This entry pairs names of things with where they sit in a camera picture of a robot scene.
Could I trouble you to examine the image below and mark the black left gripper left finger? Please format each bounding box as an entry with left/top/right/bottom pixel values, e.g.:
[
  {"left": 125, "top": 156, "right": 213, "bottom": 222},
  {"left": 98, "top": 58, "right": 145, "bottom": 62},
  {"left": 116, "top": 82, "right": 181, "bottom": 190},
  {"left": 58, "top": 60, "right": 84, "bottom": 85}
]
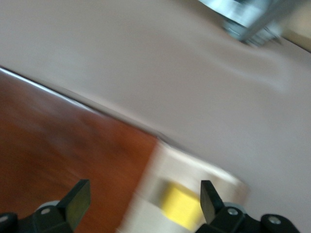
[{"left": 19, "top": 179, "right": 92, "bottom": 233}]

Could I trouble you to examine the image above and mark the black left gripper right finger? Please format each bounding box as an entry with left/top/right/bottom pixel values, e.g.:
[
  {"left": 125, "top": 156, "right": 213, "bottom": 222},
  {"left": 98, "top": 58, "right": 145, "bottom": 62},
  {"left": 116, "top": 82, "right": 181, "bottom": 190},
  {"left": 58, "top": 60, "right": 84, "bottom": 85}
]
[{"left": 196, "top": 180, "right": 262, "bottom": 233}]

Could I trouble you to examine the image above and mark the yellow block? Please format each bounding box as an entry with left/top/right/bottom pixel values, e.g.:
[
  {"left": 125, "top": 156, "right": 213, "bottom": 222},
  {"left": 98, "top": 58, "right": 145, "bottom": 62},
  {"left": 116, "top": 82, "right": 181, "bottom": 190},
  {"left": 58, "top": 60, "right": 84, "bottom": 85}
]
[{"left": 155, "top": 181, "right": 207, "bottom": 230}]

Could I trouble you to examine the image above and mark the light wood drawer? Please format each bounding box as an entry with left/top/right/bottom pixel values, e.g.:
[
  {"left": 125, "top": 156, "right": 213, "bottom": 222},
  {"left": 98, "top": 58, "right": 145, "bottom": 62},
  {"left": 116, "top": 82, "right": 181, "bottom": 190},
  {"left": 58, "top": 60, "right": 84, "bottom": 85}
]
[{"left": 116, "top": 139, "right": 251, "bottom": 233}]

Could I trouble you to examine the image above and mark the dark wooden drawer box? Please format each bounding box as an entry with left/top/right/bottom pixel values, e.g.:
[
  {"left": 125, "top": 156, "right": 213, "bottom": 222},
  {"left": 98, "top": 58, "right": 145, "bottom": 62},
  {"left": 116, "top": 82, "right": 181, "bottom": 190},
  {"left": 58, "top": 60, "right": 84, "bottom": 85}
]
[{"left": 0, "top": 67, "right": 160, "bottom": 233}]

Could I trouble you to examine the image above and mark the brown tablecloth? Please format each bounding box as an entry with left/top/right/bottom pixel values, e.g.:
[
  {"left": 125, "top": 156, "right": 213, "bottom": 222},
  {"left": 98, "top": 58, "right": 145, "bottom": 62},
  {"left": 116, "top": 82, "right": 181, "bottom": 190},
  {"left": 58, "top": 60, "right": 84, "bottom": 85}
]
[{"left": 0, "top": 0, "right": 311, "bottom": 233}]

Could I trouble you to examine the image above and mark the light brown board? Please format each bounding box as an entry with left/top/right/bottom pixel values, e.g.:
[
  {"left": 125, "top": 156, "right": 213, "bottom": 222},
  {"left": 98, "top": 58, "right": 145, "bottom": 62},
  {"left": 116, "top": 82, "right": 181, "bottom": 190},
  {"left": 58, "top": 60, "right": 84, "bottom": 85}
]
[{"left": 283, "top": 28, "right": 311, "bottom": 55}]

